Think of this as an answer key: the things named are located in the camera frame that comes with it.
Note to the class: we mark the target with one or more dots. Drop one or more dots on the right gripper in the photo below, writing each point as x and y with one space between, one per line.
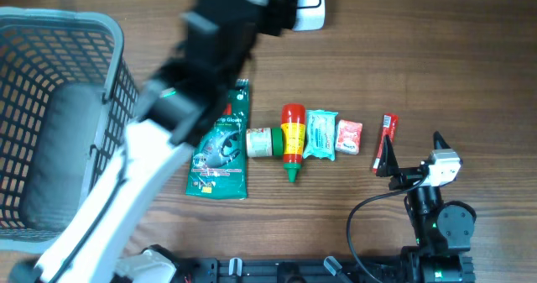
388 166

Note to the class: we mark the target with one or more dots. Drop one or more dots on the grey plastic shopping basket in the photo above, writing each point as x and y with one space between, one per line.
66 95

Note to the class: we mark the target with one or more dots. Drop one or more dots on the red candy stick pack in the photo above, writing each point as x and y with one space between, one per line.
389 127

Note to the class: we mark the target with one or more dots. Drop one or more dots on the green 3M gloves package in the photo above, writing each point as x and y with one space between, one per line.
218 168

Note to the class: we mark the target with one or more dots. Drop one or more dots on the white jar green lid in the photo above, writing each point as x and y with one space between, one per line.
264 142

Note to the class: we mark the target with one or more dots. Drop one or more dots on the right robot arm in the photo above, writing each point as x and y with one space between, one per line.
443 230

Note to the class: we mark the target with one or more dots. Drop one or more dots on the teal wet wipes pack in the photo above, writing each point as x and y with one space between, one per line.
320 134

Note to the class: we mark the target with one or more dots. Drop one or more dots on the red chili sauce bottle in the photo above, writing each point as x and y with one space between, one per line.
293 128

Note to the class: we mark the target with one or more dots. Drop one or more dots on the white barcode scanner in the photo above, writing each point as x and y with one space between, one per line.
310 15

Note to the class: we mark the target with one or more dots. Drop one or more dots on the red white snack packet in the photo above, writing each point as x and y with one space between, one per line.
348 137

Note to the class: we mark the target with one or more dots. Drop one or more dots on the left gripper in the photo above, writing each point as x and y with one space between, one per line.
288 13

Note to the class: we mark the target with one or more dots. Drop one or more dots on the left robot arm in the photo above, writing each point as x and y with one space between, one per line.
179 104

